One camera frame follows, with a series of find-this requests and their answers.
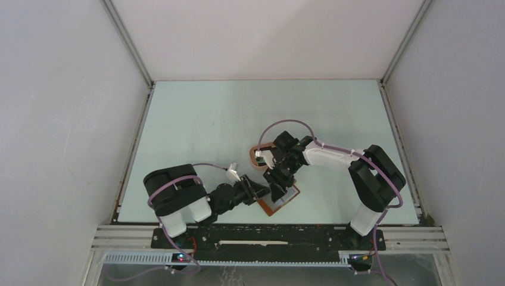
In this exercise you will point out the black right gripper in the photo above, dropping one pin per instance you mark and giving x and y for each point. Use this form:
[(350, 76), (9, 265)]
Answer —
[(278, 184)]

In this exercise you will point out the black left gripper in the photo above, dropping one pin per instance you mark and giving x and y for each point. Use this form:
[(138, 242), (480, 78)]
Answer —
[(253, 190)]

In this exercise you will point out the brown leather card holder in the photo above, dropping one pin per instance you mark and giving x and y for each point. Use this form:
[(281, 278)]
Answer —
[(270, 207)]

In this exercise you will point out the pink oval plastic tray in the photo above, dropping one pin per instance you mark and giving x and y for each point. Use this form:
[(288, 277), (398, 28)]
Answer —
[(257, 162)]

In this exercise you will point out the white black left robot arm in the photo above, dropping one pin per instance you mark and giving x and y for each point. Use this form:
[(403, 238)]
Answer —
[(176, 191)]

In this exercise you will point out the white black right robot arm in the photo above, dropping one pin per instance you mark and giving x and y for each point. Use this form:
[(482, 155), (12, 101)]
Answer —
[(376, 178)]

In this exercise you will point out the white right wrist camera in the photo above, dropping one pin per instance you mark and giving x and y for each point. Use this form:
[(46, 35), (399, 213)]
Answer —
[(267, 156)]

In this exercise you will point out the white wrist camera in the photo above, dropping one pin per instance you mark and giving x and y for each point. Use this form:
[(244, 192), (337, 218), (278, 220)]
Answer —
[(267, 156), (231, 172)]

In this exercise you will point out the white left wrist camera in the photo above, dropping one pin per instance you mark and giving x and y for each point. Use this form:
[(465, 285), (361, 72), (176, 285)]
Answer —
[(231, 172)]

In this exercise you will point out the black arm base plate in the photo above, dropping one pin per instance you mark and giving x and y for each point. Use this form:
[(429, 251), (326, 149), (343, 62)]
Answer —
[(270, 242)]

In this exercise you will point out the aluminium frame rail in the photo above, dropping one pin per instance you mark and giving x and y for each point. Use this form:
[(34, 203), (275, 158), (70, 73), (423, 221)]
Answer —
[(131, 244)]

